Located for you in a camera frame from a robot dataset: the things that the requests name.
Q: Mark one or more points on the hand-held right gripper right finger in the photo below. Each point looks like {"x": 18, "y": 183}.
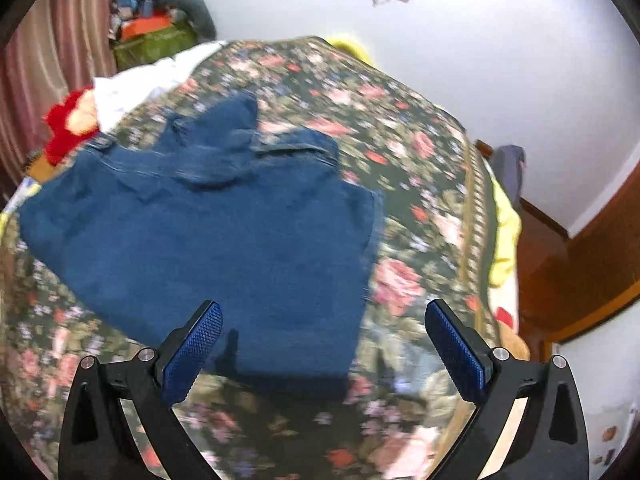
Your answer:
{"x": 457, "y": 352}

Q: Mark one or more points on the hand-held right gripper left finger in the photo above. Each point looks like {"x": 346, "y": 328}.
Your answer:
{"x": 192, "y": 355}

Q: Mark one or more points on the blue denim jacket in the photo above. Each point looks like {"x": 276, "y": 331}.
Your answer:
{"x": 210, "y": 240}

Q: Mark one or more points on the yellow bedsheet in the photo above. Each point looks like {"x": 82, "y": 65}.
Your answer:
{"x": 505, "y": 240}

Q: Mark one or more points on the wooden wardrobe with white door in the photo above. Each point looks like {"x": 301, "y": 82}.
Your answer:
{"x": 605, "y": 385}

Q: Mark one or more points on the floral bedspread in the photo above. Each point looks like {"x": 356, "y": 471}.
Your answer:
{"x": 400, "y": 185}

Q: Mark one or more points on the dark chair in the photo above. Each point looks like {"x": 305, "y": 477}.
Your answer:
{"x": 510, "y": 167}

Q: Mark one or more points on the red plush toy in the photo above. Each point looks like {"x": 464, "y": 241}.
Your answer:
{"x": 67, "y": 125}

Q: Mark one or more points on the light blue cloth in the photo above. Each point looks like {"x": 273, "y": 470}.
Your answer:
{"x": 140, "y": 82}

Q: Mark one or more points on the green cloth-covered stand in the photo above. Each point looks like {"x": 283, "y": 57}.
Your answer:
{"x": 155, "y": 45}

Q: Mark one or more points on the yellow pillow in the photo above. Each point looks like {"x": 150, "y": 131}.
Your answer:
{"x": 352, "y": 47}

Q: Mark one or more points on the striped brown curtain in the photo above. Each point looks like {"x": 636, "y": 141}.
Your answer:
{"x": 45, "y": 60}

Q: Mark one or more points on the orange box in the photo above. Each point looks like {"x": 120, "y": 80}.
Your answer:
{"x": 145, "y": 27}

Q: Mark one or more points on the grey neck pillow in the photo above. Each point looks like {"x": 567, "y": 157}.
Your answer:
{"x": 197, "y": 10}

